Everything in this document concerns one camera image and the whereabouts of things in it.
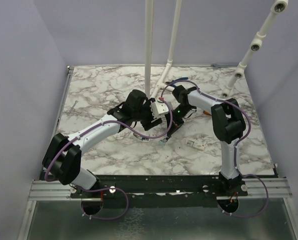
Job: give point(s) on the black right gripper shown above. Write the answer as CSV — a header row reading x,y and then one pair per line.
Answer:
x,y
176,125

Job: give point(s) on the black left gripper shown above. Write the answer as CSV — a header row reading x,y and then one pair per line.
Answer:
x,y
145,124

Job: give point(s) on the white staple box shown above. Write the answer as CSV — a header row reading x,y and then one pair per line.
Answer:
x,y
197,144

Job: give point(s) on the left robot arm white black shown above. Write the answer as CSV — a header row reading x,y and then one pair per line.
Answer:
x,y
63,157

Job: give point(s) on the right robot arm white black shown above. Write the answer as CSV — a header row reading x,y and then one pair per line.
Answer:
x,y
227,121

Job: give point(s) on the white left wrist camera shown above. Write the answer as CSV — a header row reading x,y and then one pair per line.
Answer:
x,y
158,108

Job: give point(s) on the blue handled pliers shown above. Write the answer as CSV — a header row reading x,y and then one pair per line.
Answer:
x,y
172,83

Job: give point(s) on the aluminium rail frame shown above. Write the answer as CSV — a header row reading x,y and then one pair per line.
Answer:
x,y
56,216

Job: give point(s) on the white PVC pipe frame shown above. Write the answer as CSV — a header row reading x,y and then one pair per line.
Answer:
x,y
214,32

